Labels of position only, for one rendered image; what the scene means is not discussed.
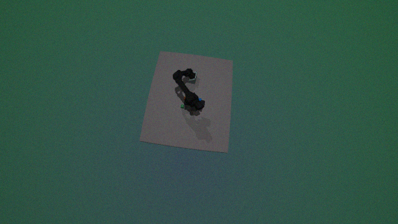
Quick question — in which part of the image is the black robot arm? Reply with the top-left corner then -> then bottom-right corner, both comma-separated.
173,68 -> 204,111

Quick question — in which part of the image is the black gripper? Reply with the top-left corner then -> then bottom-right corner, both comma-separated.
184,98 -> 205,106

